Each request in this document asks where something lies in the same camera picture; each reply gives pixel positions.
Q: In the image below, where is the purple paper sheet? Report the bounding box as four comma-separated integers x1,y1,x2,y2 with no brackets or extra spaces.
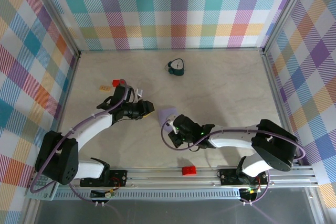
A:
157,106,177,126

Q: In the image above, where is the green alarm clock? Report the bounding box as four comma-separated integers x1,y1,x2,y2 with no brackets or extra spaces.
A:
164,58,187,77

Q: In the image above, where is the grey metal panel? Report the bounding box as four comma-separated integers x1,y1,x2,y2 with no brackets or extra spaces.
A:
34,199,329,224

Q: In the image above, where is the small electronics module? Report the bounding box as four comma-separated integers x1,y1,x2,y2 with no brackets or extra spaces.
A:
240,186,260,201
90,188,117,200

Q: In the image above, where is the grey calculator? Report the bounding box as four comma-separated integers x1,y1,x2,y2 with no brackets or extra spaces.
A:
25,174,60,201

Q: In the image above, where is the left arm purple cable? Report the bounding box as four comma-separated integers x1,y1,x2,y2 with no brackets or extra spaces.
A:
29,79,132,206

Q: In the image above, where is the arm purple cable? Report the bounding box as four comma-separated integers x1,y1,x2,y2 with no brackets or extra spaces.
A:
29,79,132,206
162,120,307,206

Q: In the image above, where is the aluminium frame rail wide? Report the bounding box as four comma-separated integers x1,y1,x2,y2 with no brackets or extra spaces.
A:
51,166,320,192

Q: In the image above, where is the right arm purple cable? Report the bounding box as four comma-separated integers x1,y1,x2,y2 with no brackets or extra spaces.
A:
162,120,307,206

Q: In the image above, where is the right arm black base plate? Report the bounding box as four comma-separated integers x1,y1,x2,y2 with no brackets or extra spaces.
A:
219,168,268,186

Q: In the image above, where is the perforated metal cable tray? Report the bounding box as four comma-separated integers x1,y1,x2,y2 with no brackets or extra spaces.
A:
54,191,242,201

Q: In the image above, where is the thin aluminium rail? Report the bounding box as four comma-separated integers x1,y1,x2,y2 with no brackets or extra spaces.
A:
78,47,265,53

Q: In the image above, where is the aluminium side rail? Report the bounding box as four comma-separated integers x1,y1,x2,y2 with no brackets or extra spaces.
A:
48,53,81,141
261,50,302,167

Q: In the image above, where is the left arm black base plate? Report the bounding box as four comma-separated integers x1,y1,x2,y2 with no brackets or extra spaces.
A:
79,169,129,187

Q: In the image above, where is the aluminium frame post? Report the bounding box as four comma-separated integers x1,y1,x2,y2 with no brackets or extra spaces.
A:
27,0,81,57
262,0,313,54

